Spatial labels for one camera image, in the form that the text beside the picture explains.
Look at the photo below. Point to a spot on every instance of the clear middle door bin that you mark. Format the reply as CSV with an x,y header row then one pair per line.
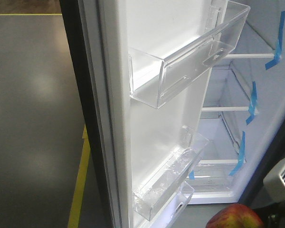
x,y
150,197

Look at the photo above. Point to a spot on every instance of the clear door bin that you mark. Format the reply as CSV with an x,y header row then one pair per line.
x,y
150,197
173,42
172,208

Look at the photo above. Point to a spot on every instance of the clear crisper drawer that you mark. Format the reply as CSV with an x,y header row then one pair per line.
x,y
214,175

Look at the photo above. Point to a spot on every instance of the red yellow apple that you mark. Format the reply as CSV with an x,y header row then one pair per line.
x,y
235,216

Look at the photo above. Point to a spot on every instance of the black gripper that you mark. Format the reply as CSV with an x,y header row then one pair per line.
x,y
273,215

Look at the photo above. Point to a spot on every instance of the clear lower door bin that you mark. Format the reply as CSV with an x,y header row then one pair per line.
x,y
172,208

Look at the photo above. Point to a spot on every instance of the dark grey fridge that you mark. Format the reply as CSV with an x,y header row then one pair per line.
x,y
243,114

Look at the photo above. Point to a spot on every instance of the open fridge door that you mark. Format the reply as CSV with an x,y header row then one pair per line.
x,y
129,139

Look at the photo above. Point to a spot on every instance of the clear upper door bin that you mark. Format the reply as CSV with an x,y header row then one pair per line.
x,y
173,42

